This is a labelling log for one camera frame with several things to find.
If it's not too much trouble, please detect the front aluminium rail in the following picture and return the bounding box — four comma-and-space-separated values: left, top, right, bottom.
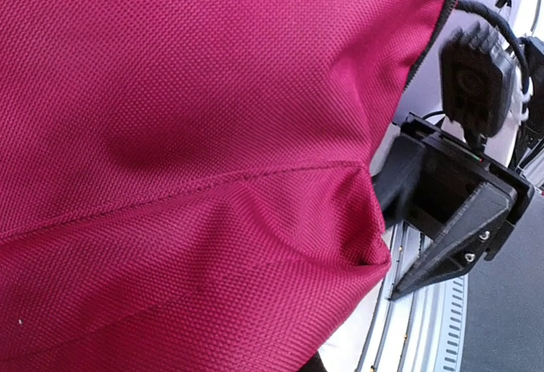
355, 223, 468, 372

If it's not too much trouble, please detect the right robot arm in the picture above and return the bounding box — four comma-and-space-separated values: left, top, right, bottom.
373, 0, 543, 300

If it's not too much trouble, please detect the red backpack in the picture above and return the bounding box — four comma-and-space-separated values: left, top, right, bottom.
1, 0, 456, 371

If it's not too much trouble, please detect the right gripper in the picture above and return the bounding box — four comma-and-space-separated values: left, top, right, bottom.
372, 113, 535, 301

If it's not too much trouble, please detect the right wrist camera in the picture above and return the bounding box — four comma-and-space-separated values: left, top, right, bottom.
439, 22, 516, 138

